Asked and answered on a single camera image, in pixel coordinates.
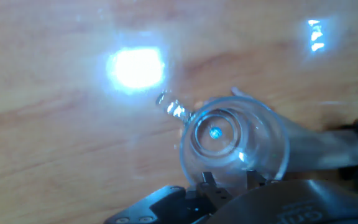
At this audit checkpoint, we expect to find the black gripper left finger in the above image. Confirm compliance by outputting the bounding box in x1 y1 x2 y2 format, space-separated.
196 170 233 215

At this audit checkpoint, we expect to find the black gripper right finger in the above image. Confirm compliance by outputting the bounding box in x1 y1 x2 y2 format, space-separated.
246 169 272 187

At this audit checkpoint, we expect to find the clear glass cup with handle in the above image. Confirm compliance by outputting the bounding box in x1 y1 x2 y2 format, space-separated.
155 88 291 190

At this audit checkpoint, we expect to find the glossy wooden board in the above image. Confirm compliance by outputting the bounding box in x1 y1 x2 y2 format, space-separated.
0 0 358 224

